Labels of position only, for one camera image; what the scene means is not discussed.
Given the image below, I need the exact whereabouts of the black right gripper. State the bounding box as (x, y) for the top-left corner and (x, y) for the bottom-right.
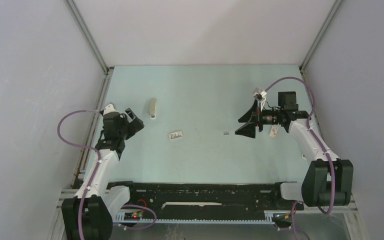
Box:
(235, 98), (284, 138)

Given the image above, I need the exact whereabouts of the beige stapler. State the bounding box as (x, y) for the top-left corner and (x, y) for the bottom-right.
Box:
(148, 98), (157, 120)

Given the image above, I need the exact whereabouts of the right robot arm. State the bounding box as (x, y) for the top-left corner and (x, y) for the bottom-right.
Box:
(234, 88), (354, 209)

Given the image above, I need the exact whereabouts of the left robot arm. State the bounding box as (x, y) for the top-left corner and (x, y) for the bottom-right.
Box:
(61, 103), (145, 240)

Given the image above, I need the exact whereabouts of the open staple box tray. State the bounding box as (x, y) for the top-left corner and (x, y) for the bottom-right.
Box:
(168, 130), (184, 140)

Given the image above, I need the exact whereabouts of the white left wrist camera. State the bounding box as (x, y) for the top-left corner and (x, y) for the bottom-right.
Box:
(100, 102), (119, 116)

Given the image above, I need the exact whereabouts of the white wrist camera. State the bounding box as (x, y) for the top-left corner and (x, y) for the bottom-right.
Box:
(252, 87), (267, 111)
(100, 102), (119, 116)

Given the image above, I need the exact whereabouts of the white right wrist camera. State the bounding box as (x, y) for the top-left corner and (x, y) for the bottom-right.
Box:
(252, 87), (267, 111)

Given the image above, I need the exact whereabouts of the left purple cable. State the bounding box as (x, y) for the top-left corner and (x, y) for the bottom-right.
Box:
(57, 109), (157, 240)

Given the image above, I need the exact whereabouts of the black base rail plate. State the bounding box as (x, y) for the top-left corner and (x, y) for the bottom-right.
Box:
(107, 181), (293, 221)

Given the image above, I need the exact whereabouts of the grey cable duct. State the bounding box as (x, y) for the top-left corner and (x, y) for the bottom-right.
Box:
(114, 212), (276, 225)

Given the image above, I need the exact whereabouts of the aluminium frame rail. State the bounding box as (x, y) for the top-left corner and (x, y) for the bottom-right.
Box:
(63, 0), (110, 74)

